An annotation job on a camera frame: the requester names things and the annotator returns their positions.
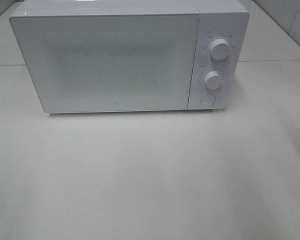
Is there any white microwave knob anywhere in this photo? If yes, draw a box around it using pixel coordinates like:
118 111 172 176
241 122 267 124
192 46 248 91
203 71 224 90
208 36 231 61

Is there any round white door button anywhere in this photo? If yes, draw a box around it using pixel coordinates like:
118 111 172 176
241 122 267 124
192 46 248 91
200 94 216 107

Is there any white microwave door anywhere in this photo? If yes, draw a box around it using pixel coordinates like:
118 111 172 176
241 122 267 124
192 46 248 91
10 14 199 114

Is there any white microwave oven body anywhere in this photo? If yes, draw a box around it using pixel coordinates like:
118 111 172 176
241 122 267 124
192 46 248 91
9 0 250 113

